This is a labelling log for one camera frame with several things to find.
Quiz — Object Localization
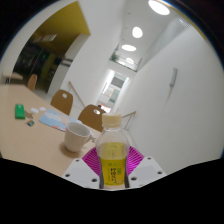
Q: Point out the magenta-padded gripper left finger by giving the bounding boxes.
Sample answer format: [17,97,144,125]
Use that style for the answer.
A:
[62,148,101,190]

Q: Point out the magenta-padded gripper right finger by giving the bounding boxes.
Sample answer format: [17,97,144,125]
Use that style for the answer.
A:
[126,145,167,190]

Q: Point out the yellow drink bottle white cap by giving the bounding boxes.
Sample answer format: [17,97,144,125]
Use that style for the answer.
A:
[95,113,130,190]

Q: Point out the white ceramic mug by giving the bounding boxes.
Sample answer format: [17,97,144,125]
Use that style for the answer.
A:
[63,121,98,153]

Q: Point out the brown wooden chair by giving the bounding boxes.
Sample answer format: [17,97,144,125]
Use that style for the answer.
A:
[77,104,107,133]
[27,73,38,93]
[50,88,74,117]

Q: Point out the blue printed mouse pad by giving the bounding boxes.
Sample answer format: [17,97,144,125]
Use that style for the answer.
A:
[38,110,83,133]

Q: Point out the wooden stair handrail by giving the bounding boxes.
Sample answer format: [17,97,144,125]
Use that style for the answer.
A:
[68,81,86,108]
[121,110,138,120]

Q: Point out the small green box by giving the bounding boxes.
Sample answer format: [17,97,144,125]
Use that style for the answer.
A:
[14,103,26,120]

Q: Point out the light wooden side table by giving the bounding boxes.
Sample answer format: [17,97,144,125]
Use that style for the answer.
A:
[1,72,24,84]

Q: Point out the green potted plant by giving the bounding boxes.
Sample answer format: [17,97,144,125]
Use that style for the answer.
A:
[109,51,120,63]

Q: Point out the white hanging sign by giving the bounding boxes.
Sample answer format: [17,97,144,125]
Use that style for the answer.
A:
[33,33,58,43]

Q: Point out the round ceiling lights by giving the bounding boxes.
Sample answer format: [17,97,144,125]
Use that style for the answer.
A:
[118,0,171,66]

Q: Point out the grey wall lamp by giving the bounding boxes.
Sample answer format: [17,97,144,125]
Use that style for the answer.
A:
[169,67,179,88]

